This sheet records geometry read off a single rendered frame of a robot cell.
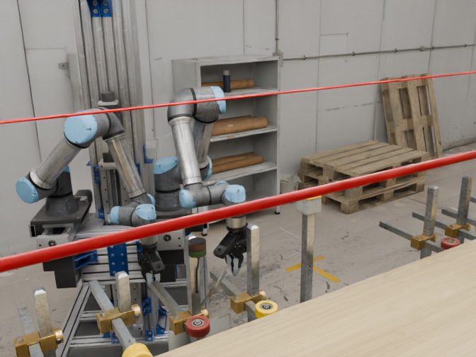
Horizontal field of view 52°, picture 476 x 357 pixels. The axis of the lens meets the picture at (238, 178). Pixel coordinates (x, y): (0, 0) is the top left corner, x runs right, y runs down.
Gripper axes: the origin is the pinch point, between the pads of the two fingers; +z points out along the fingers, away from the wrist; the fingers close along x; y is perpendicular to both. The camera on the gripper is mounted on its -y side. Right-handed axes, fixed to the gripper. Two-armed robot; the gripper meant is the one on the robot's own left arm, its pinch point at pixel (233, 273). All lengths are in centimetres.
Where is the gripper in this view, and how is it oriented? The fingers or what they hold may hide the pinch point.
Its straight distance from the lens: 194.6
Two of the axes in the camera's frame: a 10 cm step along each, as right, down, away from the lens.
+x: -7.7, -1.8, 6.1
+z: 0.2, 9.5, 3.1
